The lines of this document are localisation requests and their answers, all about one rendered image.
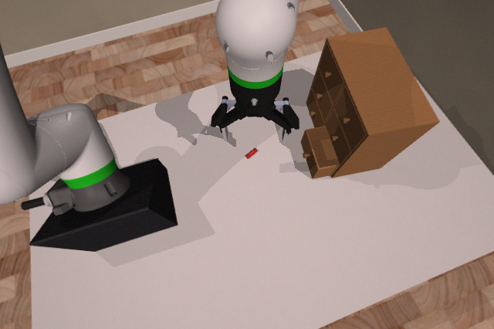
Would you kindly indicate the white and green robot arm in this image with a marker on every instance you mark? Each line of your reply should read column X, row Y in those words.
column 68, row 141

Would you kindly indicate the brown wooden chest of drawers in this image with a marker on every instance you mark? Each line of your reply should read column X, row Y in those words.
column 389, row 101

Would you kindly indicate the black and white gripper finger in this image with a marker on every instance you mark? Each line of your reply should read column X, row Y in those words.
column 287, row 121
column 222, row 119

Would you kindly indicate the red cylinder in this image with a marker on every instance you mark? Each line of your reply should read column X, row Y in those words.
column 251, row 153

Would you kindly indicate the brown wooden drawer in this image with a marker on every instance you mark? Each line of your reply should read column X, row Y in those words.
column 331, row 73
column 350, row 119
column 319, row 152
column 322, row 95
column 315, row 110
column 338, row 137

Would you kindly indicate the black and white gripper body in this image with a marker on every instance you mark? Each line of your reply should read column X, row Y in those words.
column 255, row 111

